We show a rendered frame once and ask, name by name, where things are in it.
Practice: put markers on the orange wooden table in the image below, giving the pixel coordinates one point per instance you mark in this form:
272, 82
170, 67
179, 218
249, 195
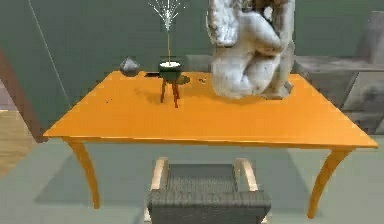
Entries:
206, 116

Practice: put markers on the dark green plant pot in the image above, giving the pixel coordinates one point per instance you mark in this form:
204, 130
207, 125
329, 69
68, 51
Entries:
170, 70

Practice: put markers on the white stone statue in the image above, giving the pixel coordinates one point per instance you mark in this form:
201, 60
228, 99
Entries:
248, 60

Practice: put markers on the grey faceted stone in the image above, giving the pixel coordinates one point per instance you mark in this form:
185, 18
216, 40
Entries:
129, 66

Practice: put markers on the grey woven seat chair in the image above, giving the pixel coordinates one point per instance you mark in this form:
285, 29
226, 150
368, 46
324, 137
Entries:
208, 196

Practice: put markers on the brown door frame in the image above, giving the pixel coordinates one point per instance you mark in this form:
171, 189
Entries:
18, 96

